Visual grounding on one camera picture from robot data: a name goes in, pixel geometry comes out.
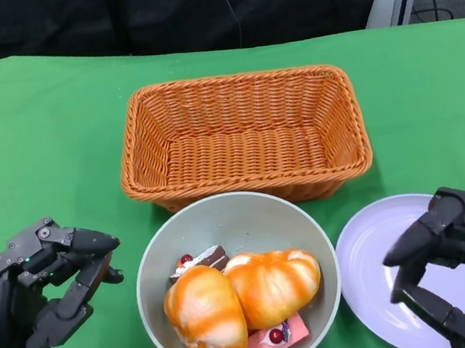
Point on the long orange croissant bread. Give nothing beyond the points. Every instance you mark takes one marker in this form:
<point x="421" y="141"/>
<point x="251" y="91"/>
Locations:
<point x="202" y="309"/>

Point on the round orange pumpkin-shaped bread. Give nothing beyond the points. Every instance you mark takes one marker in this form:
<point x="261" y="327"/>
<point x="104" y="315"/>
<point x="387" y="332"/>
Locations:
<point x="272" y="288"/>

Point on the pale grey-green bowl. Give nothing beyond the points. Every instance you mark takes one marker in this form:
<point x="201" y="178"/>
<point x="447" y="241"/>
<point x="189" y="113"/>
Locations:
<point x="230" y="225"/>

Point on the lavender plate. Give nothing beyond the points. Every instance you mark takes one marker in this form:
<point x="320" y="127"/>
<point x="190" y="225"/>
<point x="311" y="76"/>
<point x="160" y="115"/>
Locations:
<point x="366" y="259"/>

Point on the chocolate cake slice with cherry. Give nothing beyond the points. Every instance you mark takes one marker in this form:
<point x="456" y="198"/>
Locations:
<point x="209" y="257"/>

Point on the orange wicker basket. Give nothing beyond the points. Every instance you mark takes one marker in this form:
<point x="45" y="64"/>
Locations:
<point x="247" y="155"/>

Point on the green tablecloth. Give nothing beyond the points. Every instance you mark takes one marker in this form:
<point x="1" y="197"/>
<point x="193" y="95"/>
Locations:
<point x="42" y="142"/>

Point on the black fabric backdrop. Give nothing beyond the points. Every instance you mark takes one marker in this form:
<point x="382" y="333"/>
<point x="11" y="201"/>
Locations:
<point x="69" y="20"/>

